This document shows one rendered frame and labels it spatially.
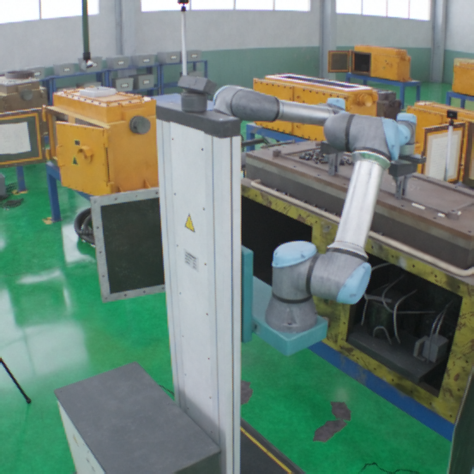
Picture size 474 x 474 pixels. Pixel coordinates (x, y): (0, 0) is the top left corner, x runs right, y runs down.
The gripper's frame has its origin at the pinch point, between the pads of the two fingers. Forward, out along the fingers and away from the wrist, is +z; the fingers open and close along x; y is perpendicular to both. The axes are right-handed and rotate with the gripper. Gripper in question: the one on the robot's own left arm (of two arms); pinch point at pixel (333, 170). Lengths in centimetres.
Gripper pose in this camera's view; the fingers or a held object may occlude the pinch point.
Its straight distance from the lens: 233.5
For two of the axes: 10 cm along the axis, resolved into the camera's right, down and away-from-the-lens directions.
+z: 0.1, 9.2, 3.9
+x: -8.1, 2.3, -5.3
